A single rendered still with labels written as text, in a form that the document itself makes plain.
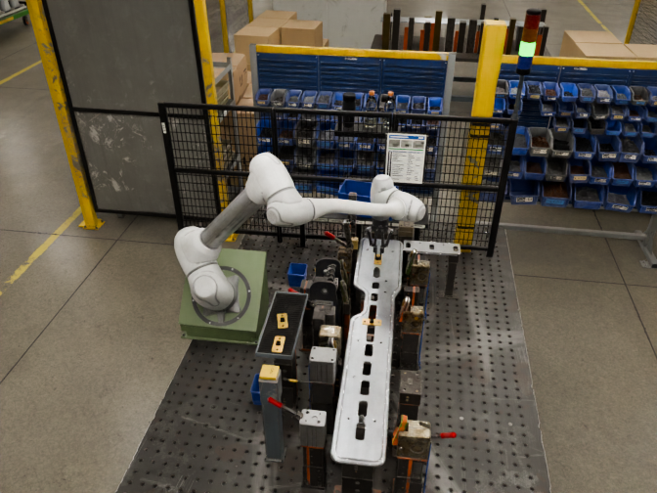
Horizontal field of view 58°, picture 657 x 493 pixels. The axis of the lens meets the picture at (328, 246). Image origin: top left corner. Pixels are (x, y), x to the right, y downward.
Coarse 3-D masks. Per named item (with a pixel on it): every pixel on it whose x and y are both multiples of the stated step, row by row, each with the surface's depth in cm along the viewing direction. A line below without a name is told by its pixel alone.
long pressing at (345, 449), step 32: (384, 256) 297; (384, 288) 276; (352, 320) 256; (384, 320) 257; (352, 352) 240; (384, 352) 240; (352, 384) 226; (384, 384) 226; (352, 416) 213; (384, 416) 214; (352, 448) 202; (384, 448) 202
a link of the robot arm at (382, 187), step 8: (376, 176) 269; (384, 176) 268; (376, 184) 267; (384, 184) 266; (392, 184) 268; (376, 192) 268; (384, 192) 266; (392, 192) 265; (376, 200) 269; (384, 200) 266
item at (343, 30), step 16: (288, 0) 846; (304, 0) 842; (320, 0) 839; (336, 0) 836; (352, 0) 833; (368, 0) 830; (384, 0) 827; (304, 16) 854; (320, 16) 851; (336, 16) 847; (352, 16) 844; (368, 16) 841; (336, 32) 860; (352, 32) 857; (368, 32) 854; (368, 48) 866
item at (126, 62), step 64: (64, 0) 406; (128, 0) 398; (192, 0) 390; (64, 64) 433; (128, 64) 423; (192, 64) 416; (64, 128) 459; (128, 128) 453; (192, 128) 444; (128, 192) 486; (192, 192) 478
